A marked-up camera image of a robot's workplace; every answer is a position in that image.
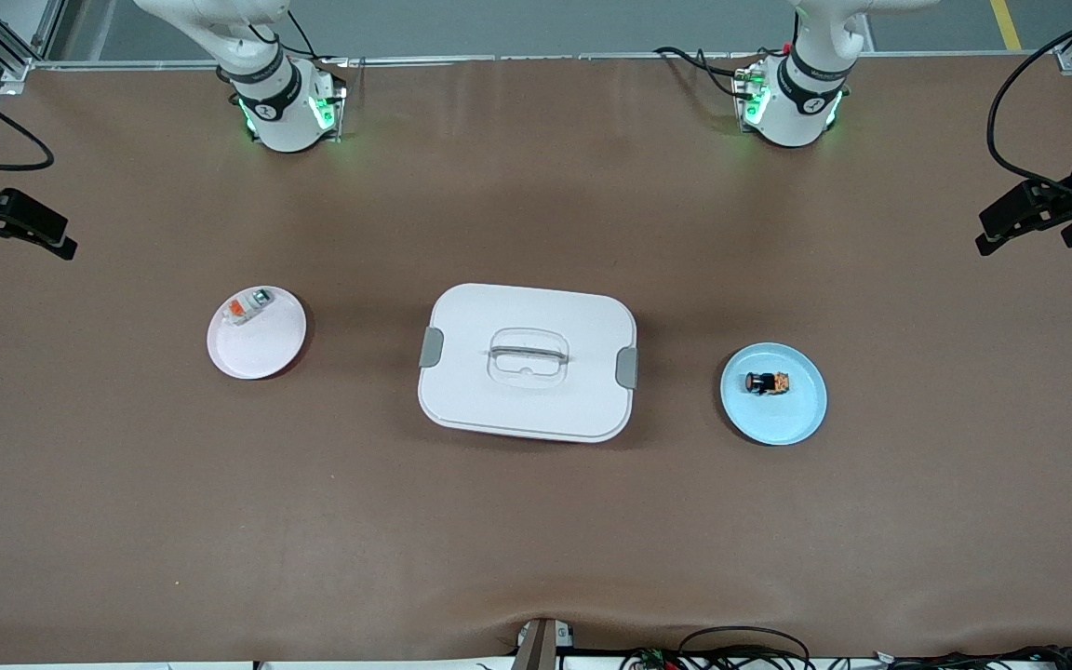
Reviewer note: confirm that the orange and black switch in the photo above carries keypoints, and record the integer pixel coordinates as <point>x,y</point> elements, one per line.
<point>767,382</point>

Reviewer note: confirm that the grey camera stand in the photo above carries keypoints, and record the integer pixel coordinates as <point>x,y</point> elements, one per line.
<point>541,647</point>

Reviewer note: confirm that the white lidded storage box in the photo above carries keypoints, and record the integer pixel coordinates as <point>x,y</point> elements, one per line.
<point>536,409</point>

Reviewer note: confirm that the silver table edge rail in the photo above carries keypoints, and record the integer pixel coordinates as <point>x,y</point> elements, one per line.
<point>545,58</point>

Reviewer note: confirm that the light blue round plate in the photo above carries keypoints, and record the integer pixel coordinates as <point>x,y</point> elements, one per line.
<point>778,419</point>

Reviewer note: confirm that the white and orange switch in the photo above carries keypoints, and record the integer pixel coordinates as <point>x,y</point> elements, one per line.
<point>247,307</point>

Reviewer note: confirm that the pink round plate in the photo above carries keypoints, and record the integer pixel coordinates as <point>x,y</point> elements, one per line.
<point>261,354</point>

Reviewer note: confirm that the grey box latch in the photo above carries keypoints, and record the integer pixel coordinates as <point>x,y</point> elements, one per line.
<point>431,347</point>
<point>627,368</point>

